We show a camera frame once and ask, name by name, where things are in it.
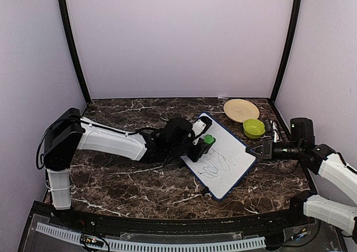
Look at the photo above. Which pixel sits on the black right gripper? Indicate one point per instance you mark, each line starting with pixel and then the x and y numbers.
pixel 267 149

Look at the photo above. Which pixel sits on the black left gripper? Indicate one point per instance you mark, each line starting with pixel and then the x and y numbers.
pixel 195 156

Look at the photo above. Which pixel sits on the lime green bowl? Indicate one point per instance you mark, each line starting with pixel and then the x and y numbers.
pixel 253 128

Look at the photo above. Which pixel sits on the green bone shaped eraser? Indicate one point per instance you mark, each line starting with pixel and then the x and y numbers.
pixel 209 139

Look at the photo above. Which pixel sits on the blue framed whiteboard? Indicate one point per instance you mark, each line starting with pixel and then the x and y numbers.
pixel 225 164

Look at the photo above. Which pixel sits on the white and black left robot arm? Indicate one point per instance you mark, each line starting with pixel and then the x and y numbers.
pixel 72 132

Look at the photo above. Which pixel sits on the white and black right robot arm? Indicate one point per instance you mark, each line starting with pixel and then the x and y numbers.
pixel 321 160

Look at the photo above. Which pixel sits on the black whiteboard stand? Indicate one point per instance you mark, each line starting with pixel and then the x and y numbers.
pixel 205 191

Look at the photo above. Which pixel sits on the beige plate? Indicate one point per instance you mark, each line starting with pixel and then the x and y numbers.
pixel 240 110

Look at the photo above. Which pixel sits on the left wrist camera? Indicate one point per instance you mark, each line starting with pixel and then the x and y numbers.
pixel 201 125

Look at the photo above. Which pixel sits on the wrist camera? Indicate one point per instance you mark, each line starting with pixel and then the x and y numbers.
pixel 272 131
pixel 201 125

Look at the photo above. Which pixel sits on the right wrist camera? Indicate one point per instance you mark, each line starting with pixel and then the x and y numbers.
pixel 272 131

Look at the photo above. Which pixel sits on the white slotted cable duct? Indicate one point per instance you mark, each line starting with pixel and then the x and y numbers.
pixel 143 242

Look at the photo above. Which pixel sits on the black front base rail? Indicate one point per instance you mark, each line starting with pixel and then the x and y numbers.
pixel 271 223

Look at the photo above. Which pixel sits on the black right frame post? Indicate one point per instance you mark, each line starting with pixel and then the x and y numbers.
pixel 286 50

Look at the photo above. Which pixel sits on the black frame post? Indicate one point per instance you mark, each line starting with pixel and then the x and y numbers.
pixel 286 50
pixel 73 50

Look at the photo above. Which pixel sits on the black left frame post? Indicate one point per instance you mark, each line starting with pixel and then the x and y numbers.
pixel 73 50

